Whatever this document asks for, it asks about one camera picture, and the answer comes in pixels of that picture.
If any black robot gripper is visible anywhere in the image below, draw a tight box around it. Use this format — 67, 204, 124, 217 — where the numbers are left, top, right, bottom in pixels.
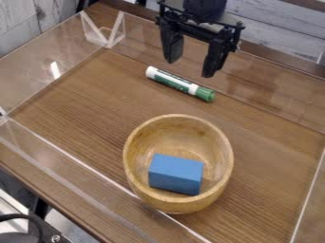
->
157, 0, 245, 78

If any clear acrylic corner bracket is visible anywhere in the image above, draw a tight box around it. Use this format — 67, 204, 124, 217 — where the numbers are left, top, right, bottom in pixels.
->
81, 10, 126, 48

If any black metal table leg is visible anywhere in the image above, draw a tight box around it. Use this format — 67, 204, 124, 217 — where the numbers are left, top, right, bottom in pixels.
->
35, 197, 50, 219

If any blue rectangular block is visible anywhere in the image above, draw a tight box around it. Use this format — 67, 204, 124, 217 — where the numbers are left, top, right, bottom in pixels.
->
149, 154, 205, 196

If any black cable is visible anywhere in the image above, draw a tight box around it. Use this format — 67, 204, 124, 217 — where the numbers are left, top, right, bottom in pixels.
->
0, 214, 46, 243

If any brown wooden bowl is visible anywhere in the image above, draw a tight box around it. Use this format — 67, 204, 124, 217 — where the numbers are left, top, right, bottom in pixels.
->
124, 114, 235, 215

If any green and white marker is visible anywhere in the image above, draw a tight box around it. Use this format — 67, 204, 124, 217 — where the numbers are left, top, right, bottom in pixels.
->
146, 66, 215, 102

